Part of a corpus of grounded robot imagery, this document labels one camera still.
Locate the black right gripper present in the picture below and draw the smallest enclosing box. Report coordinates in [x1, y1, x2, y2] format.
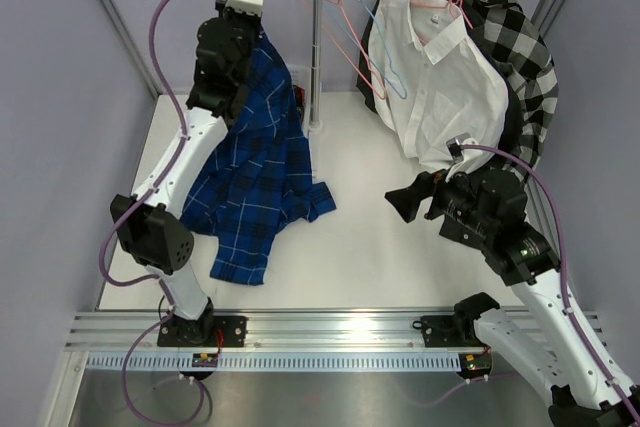
[385, 160, 497, 239]

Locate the red plaid shirt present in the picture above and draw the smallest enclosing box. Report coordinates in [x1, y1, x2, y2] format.
[294, 85, 306, 121]

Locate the pink wire hanger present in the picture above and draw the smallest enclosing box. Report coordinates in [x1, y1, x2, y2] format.
[294, 0, 389, 101]

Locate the blue wire hanger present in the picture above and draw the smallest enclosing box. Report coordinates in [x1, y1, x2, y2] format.
[321, 0, 408, 100]

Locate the blue plaid shirt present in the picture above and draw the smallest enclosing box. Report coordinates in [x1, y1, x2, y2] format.
[181, 36, 336, 286]

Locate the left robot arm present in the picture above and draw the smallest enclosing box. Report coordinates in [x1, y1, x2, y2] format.
[110, 0, 263, 346]

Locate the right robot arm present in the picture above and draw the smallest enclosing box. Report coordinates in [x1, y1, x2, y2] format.
[385, 170, 639, 426]

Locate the black white checked shirt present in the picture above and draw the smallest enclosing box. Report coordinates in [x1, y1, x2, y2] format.
[464, 0, 559, 168]

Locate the white plastic basket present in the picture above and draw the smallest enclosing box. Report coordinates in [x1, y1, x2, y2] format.
[287, 64, 311, 124]

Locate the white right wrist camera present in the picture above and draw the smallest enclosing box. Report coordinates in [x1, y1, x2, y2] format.
[446, 133, 492, 182]

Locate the white slotted cable duct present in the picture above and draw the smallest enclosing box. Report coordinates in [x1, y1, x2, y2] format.
[86, 352, 462, 373]

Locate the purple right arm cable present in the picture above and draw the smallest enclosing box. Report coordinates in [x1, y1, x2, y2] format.
[459, 142, 640, 408]

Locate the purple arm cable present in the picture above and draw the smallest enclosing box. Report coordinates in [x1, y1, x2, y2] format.
[459, 142, 640, 408]
[98, 0, 231, 318]

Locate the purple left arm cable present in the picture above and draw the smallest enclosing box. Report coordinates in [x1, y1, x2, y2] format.
[98, 0, 231, 318]

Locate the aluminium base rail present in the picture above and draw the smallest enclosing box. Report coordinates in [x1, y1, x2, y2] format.
[64, 307, 609, 373]

